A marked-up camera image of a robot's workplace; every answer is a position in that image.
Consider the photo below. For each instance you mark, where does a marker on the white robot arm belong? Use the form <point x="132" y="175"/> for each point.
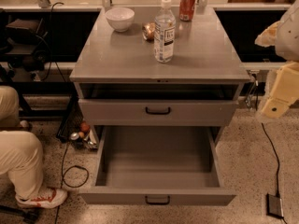
<point x="284" y="36"/>

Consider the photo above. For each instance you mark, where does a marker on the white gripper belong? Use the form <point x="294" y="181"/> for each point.
<point x="288" y="39"/>

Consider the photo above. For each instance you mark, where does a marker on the grey drawer cabinet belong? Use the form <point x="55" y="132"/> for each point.
<point x="122" y="66"/>

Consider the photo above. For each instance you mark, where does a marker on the black power adapter box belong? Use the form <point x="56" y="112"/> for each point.
<point x="274" y="206"/>

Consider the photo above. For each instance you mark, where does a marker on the open grey lower drawer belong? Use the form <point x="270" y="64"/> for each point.
<point x="157" y="165"/>

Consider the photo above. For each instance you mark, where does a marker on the black mesh basket with items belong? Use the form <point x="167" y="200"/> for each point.
<point x="69" y="130"/>

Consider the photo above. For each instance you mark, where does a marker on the person leg beige trousers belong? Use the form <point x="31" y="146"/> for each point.
<point x="21" y="153"/>

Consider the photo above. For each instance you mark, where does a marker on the black equipment on left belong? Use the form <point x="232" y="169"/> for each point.
<point x="23" y="43"/>

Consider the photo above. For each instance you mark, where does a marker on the clear plastic water bottle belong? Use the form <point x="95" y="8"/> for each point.
<point x="164" y="34"/>

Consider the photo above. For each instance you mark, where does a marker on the white ceramic bowl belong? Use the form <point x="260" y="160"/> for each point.
<point x="120" y="18"/>

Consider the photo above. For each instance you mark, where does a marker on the white and red sneaker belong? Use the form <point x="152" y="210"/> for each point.
<point x="46" y="198"/>

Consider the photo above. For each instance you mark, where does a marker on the closed grey upper drawer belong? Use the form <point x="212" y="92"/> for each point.
<point x="157" y="112"/>

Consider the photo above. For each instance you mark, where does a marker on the orange soda can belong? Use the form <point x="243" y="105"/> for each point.
<point x="186" y="9"/>

